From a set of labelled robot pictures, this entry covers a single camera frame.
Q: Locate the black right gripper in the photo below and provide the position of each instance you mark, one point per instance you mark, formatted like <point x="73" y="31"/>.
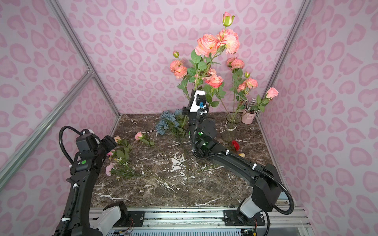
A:
<point x="185" y="111"/>

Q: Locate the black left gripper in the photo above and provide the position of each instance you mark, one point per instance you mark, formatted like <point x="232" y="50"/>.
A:
<point x="109" y="141"/>

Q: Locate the large pink rose stem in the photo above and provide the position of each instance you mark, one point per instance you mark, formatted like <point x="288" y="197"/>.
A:
<point x="214" y="90"/>

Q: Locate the pink peony spray stem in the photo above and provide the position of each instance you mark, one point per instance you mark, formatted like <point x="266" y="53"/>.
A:
<point x="242" y="84"/>

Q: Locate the pink artificial rose stem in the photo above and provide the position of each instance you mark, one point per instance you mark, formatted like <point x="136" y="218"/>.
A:
<point x="261" y="102"/>

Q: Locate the cream pink rose bunch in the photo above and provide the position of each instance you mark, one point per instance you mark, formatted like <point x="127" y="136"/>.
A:
<point x="211" y="46"/>

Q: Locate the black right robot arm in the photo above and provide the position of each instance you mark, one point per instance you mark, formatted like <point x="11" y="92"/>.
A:
<point x="268" y="191"/>

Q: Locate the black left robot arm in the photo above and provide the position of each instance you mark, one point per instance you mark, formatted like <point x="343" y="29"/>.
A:
<point x="84" y="171"/>

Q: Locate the clear glass vase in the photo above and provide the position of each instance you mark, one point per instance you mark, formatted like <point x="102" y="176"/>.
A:
<point x="230" y="132"/>

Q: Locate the blue artificial rose bunch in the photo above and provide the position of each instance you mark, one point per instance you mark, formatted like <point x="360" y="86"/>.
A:
<point x="172" y="122"/>

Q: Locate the red carnation flower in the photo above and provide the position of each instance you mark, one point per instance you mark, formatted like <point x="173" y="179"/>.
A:
<point x="236" y="145"/>

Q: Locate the pink pencil cup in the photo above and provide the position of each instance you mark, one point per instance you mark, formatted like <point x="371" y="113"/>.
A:
<point x="248" y="114"/>

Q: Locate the aluminium frame post right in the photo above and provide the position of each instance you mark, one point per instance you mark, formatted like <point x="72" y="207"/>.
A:
<point x="299" y="20"/>

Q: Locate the aluminium frame post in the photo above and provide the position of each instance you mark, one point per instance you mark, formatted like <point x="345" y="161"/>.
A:
<point x="299" y="20"/>
<point x="78" y="46"/>

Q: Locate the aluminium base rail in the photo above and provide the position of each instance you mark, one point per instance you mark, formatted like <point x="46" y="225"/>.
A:
<point x="211" y="221"/>

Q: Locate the diagonal aluminium frame bar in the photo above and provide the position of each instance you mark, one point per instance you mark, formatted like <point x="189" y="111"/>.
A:
<point x="20" y="156"/>

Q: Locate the aluminium frame post left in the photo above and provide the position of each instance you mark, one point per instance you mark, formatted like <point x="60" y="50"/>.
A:
<point x="78" y="46"/>

